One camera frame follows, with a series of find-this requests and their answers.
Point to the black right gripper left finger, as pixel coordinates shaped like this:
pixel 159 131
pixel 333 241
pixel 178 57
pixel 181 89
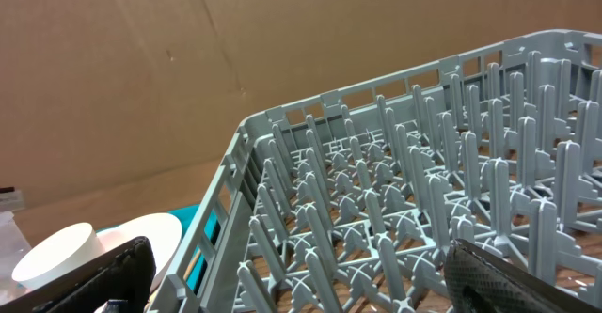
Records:
pixel 116 281

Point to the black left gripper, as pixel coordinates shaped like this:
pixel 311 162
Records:
pixel 11 199

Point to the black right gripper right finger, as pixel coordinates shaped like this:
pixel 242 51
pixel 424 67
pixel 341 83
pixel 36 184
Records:
pixel 479 282

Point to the white paper cup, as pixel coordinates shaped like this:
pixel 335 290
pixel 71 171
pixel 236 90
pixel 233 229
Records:
pixel 60 253

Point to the clear plastic waste bin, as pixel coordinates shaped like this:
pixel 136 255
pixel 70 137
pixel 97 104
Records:
pixel 13 248

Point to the white pink-rimmed plate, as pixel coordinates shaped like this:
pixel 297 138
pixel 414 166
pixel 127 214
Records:
pixel 150 235

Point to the wooden chopstick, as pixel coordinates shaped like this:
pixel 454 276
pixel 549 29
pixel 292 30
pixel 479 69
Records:
pixel 192 264

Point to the grey plastic dish rack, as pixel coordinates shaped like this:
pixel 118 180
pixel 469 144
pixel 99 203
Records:
pixel 353 196

